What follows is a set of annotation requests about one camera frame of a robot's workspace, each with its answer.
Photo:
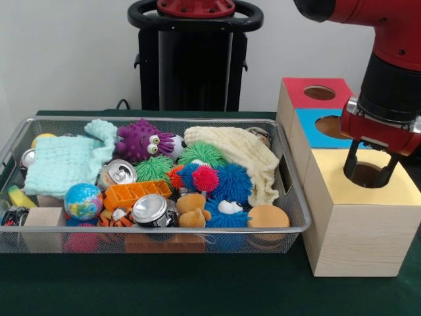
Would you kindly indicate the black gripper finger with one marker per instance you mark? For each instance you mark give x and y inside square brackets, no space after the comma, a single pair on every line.
[388,171]
[351,161]

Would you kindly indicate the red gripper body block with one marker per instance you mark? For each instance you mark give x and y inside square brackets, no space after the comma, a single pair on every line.
[378,135]

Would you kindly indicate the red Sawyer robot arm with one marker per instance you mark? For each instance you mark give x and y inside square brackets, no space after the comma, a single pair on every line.
[391,89]

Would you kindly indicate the wooden three-hole box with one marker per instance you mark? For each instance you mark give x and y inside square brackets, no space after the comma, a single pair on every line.
[358,237]

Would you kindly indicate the shallow metal mesh bin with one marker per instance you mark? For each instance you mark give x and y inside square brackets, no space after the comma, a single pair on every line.
[217,245]

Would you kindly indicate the orange foam disc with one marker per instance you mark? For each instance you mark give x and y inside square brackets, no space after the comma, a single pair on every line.
[268,217]

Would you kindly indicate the cream knitted cloth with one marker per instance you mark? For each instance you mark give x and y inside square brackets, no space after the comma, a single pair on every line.
[243,151]

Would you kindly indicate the blue spiky ball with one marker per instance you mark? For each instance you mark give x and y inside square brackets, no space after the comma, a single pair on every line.
[233,181]

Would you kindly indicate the blue spiky toy with eyes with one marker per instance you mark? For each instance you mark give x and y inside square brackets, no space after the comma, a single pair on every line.
[220,219]

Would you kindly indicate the silver-top soda can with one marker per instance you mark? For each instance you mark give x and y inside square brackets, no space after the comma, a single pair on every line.
[151,209]

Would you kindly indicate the purple spiky monster toy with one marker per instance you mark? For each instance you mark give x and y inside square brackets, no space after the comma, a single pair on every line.
[138,141]

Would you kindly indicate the orange plastic tray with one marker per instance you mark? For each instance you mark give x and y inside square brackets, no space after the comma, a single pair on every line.
[135,192]

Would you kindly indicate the dark green tablecloth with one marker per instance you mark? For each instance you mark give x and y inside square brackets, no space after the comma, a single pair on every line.
[164,289]

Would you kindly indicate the globe print ball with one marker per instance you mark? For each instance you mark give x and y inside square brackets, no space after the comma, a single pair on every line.
[83,201]

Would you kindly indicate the mint green knitted cloth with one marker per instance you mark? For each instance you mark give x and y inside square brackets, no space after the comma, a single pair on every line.
[59,164]

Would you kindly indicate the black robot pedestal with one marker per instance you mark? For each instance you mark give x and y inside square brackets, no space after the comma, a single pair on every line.
[197,66]

